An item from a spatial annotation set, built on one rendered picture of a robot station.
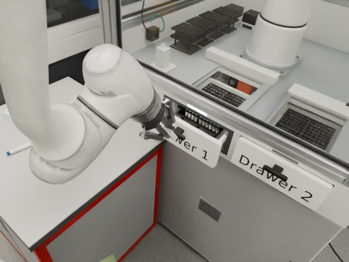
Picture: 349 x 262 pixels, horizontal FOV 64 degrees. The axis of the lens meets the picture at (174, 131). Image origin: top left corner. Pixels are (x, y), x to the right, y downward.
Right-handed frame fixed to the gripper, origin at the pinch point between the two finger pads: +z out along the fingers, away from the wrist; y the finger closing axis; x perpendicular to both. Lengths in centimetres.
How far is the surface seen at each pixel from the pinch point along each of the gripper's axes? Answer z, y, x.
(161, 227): 85, -40, 10
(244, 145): 8.4, 9.9, -19.6
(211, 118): 8.1, 12.3, -5.7
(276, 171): 7.1, 7.3, -31.5
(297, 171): 7.7, 10.3, -36.3
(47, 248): -2.6, -48.5, 11.3
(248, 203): 30.8, -3.6, -27.8
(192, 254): 85, -41, -13
